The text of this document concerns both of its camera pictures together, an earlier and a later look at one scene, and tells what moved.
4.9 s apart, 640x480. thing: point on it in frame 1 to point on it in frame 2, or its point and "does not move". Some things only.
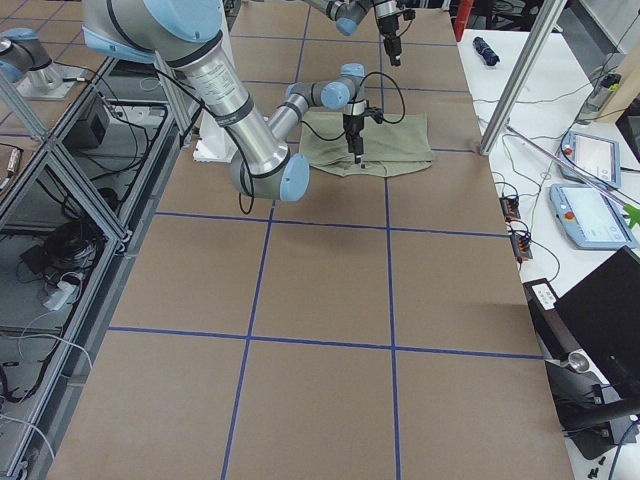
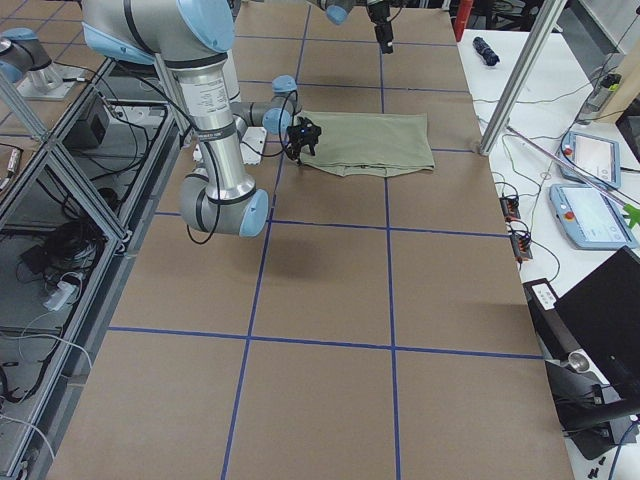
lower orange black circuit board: (521, 246) does not move
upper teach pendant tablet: (595, 157) does not move
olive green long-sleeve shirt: (392, 144) does not move
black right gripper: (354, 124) to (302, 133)
